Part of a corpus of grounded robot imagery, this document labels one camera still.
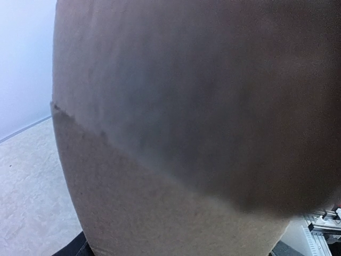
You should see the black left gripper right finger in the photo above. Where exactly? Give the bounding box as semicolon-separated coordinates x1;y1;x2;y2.
269;241;303;256

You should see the brown cardboard box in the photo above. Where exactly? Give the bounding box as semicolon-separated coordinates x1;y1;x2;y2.
51;1;340;255

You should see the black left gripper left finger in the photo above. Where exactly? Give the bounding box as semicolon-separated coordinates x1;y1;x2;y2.
53;231;92;256

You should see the front aluminium frame rail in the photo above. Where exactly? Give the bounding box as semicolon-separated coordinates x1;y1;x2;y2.
301;205;340;255

